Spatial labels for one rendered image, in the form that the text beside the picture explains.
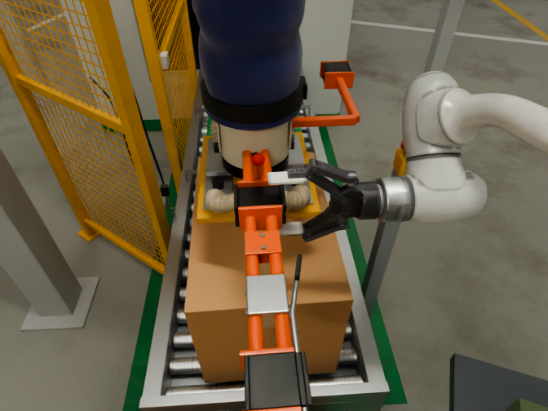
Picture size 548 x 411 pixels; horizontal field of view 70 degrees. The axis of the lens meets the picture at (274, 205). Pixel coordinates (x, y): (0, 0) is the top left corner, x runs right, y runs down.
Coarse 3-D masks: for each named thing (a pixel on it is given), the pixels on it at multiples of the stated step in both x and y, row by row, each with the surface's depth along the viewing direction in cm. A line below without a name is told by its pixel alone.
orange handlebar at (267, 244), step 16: (336, 80) 114; (352, 112) 100; (272, 224) 71; (256, 240) 68; (272, 240) 68; (256, 256) 66; (272, 256) 66; (256, 272) 64; (272, 272) 64; (256, 320) 57; (288, 320) 58; (256, 336) 55; (288, 336) 55
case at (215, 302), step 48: (192, 240) 106; (240, 240) 106; (288, 240) 106; (336, 240) 106; (192, 288) 95; (240, 288) 95; (288, 288) 95; (336, 288) 95; (192, 336) 98; (240, 336) 100; (336, 336) 104
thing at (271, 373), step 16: (240, 352) 52; (256, 352) 52; (272, 352) 52; (288, 352) 52; (256, 368) 51; (272, 368) 51; (288, 368) 51; (256, 384) 49; (272, 384) 49; (288, 384) 49; (256, 400) 48; (272, 400) 48; (288, 400) 48
